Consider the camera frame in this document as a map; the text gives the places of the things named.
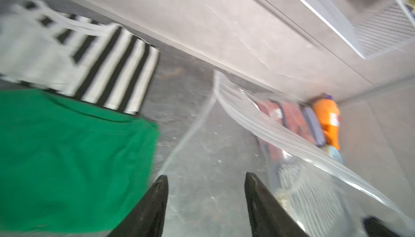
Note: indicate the red shirt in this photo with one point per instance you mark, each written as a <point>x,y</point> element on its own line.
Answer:
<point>289,115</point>

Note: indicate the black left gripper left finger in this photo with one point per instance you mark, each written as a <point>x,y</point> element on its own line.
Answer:
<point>147,218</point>

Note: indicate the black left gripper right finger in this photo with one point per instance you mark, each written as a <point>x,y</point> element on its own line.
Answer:
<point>267,217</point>

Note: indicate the thin striped white shirt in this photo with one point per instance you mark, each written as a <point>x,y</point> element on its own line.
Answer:
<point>312,202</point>

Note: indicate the purple glasses case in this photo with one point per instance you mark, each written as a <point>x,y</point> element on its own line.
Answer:
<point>314,126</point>

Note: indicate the green shirt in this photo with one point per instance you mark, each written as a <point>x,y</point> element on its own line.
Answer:
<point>70,167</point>

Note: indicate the orange plush toy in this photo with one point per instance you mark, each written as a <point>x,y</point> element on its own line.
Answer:
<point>328,115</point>

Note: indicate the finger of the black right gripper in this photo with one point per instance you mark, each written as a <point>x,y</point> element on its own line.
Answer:
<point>374,227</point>

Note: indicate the clear plastic vacuum bag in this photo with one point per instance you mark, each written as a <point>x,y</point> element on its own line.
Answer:
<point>250,167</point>

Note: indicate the white wire mesh basket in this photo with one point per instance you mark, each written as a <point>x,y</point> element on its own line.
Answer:
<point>369,28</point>

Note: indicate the black white striped tank top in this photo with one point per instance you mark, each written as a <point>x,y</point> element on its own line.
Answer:
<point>75,56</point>

